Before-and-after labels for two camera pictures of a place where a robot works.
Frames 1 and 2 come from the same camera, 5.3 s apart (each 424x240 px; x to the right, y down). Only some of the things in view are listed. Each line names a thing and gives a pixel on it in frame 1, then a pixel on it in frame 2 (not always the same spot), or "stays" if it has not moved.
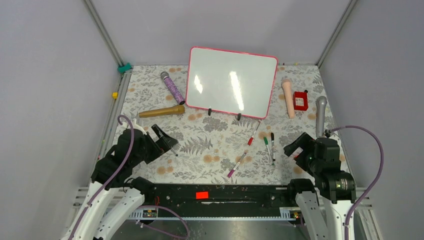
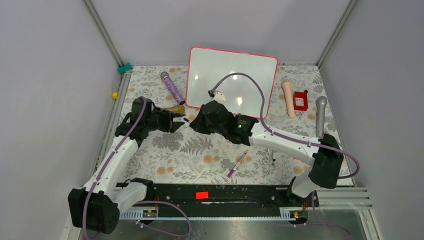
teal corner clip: (121, 69) stays
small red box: (300, 100) stays
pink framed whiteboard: (231, 82) stays
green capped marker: (266, 143) stays
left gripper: (161, 146) -> (169, 125)
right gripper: (304, 140) -> (198, 124)
